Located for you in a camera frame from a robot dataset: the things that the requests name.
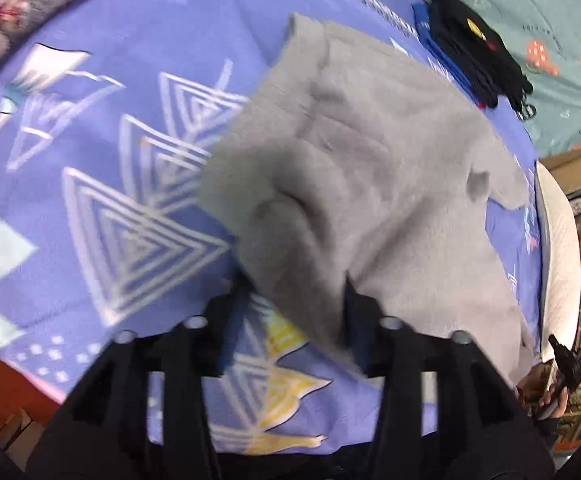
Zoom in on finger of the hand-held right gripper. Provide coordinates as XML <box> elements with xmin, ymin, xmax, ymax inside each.
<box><xmin>549</xmin><ymin>334</ymin><xmax>581</xmax><ymax>392</ymax></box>

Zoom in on person's right hand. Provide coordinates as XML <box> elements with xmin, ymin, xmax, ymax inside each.
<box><xmin>515</xmin><ymin>362</ymin><xmax>571</xmax><ymax>421</ymax></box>

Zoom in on teal printed sheet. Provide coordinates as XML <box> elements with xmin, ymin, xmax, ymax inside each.
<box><xmin>373</xmin><ymin>0</ymin><xmax>581</xmax><ymax>158</ymax></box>

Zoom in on white mattress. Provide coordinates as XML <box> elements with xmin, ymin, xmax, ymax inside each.
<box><xmin>535</xmin><ymin>160</ymin><xmax>581</xmax><ymax>365</ymax></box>

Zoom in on black folded garment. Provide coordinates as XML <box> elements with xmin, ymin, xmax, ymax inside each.
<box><xmin>428</xmin><ymin>0</ymin><xmax>537</xmax><ymax>122</ymax></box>

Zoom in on floral blanket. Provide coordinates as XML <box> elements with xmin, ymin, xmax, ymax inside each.
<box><xmin>0</xmin><ymin>0</ymin><xmax>144</xmax><ymax>93</ymax></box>

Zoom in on grey pants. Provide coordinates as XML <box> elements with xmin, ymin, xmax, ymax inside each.
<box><xmin>198</xmin><ymin>12</ymin><xmax>539</xmax><ymax>388</ymax></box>

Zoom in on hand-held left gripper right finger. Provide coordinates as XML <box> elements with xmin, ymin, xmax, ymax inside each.
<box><xmin>345</xmin><ymin>274</ymin><xmax>557</xmax><ymax>480</ymax></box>

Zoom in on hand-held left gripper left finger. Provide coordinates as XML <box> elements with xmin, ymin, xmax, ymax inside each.
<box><xmin>30</xmin><ymin>270</ymin><xmax>257</xmax><ymax>480</ymax></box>

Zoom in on wooden furniture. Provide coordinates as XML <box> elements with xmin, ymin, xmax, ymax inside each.
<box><xmin>541</xmin><ymin>140</ymin><xmax>581</xmax><ymax>196</ymax></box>

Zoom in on cardboard box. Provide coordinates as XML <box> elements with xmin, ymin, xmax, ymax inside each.
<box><xmin>0</xmin><ymin>407</ymin><xmax>47</xmax><ymax>466</ymax></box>

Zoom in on purple printed bedsheet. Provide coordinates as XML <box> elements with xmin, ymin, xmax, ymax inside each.
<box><xmin>0</xmin><ymin>0</ymin><xmax>544</xmax><ymax>456</ymax></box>

